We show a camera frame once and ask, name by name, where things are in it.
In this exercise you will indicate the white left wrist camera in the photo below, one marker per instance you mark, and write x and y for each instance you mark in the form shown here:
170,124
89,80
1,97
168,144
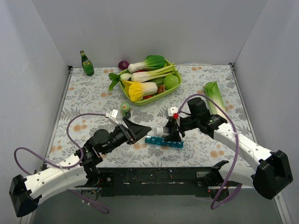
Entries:
112,117

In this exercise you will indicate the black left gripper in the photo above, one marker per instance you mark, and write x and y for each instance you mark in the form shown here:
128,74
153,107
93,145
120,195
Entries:
129,131

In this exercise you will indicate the floral table mat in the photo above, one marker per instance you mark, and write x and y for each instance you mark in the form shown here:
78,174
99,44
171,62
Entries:
88,98

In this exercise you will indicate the round green cabbage toy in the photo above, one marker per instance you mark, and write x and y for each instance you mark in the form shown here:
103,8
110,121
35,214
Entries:
170,81

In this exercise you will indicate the red pepper toy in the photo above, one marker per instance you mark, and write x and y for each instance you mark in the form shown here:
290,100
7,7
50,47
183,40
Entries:
147,97

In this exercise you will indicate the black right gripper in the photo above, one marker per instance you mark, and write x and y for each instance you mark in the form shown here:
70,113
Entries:
176,127

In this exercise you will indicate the green lidded small bottle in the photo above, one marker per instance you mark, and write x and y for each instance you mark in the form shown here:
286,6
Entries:
125,110

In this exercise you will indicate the green glass bottle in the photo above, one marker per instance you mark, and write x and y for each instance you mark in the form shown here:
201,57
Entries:
87,65

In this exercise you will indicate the brown mushroom toy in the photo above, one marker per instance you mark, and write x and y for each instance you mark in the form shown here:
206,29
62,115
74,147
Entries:
161,89

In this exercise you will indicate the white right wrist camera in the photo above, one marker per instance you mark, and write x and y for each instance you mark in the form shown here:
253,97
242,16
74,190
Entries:
172,112

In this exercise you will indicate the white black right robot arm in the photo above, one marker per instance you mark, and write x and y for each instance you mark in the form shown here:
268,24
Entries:
268,172

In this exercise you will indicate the white pill bottle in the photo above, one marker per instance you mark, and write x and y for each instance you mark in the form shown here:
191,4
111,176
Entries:
161,132

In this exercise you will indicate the green bok choy toy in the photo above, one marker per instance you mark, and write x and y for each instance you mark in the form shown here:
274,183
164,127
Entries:
152,62

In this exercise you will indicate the yellow bok choy toy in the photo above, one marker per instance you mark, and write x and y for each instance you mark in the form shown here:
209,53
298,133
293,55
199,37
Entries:
137,90

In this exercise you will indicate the napa cabbage toy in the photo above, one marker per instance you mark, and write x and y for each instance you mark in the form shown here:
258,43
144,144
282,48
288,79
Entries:
212,92

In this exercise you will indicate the teal weekly pill organizer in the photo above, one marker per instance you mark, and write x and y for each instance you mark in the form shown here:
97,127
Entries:
160,141

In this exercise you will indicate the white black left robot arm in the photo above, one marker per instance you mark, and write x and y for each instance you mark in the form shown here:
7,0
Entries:
79,169

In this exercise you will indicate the purple onion toy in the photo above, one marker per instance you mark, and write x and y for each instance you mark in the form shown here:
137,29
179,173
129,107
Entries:
122,65

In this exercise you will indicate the celery stalk toy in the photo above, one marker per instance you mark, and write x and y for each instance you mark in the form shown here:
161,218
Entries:
142,76

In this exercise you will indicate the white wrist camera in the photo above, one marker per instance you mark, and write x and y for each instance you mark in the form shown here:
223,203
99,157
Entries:
172,112
112,117

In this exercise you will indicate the black front mounting rail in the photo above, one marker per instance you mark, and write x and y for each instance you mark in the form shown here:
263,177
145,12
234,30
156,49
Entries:
190,181

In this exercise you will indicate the lime green plastic basket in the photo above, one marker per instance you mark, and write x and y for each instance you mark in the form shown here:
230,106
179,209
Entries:
147,81

